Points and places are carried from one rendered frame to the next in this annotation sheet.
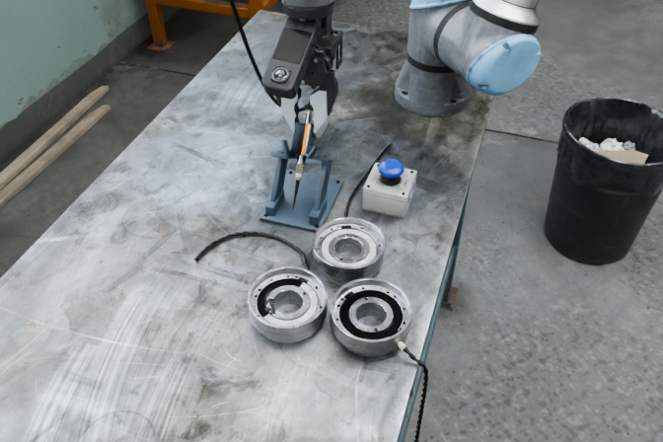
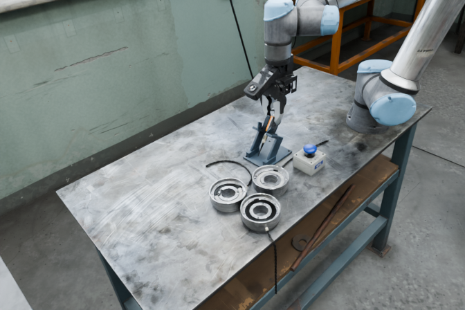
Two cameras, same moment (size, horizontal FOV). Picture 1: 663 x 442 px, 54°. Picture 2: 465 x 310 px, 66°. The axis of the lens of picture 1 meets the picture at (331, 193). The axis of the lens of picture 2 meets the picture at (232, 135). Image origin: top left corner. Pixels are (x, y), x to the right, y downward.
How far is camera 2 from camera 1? 0.36 m
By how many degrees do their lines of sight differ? 26
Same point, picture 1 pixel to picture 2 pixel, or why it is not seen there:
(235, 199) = (238, 146)
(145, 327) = (171, 185)
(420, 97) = (355, 120)
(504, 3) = (394, 75)
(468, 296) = (396, 253)
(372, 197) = (297, 161)
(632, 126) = not seen: outside the picture
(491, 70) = (380, 110)
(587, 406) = not seen: outside the picture
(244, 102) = not seen: hidden behind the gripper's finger
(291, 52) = (261, 79)
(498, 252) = (428, 235)
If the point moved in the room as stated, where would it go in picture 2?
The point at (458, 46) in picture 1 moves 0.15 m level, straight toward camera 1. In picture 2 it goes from (369, 95) to (345, 116)
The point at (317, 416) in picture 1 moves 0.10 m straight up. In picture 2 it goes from (213, 244) to (209, 216)
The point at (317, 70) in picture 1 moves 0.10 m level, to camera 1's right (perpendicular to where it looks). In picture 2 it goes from (275, 90) to (309, 97)
